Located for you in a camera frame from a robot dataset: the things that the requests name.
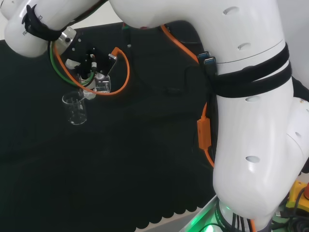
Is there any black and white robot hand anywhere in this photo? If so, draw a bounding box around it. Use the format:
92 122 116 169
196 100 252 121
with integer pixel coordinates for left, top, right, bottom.
64 38 119 100

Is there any clear glass beaker with water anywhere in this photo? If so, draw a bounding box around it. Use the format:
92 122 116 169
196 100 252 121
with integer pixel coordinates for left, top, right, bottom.
78 73 112 95

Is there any clear empty glass beaker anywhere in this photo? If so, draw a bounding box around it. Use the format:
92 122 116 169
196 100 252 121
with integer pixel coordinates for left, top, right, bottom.
61 91 87 126

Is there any black bench cloth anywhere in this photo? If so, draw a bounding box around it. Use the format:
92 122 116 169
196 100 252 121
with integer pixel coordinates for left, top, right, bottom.
0 20 309 232

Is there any yellow stop button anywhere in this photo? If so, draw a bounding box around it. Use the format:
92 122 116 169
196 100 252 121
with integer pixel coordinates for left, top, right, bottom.
286 180 309 211

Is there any white wrist camera shell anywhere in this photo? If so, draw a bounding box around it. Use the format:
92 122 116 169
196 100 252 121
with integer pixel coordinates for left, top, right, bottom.
65 58 81 70

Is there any green cable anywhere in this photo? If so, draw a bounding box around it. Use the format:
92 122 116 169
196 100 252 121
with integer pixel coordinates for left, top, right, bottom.
49 40 96 87

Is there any black arm strap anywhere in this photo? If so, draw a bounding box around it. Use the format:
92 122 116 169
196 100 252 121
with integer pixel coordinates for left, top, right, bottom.
21 4 64 42
207 42 293 100

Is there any orange cable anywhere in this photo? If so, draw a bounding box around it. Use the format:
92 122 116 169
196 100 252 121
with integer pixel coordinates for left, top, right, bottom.
53 24 256 232

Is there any grey metal base plate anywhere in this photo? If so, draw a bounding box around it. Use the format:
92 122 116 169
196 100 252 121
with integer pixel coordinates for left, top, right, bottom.
178 194 309 232

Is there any black cable coil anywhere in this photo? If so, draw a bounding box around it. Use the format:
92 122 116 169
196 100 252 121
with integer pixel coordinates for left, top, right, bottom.
275 207 309 232

